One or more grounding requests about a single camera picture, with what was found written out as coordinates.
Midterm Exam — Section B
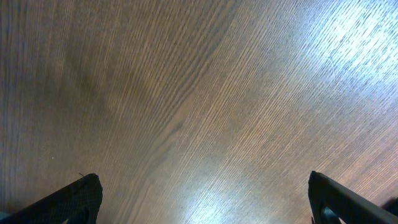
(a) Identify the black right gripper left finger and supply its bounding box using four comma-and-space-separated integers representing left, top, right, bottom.
1, 173, 103, 224

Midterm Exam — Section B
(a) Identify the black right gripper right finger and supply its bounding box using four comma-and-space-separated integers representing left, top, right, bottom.
308, 170, 397, 224

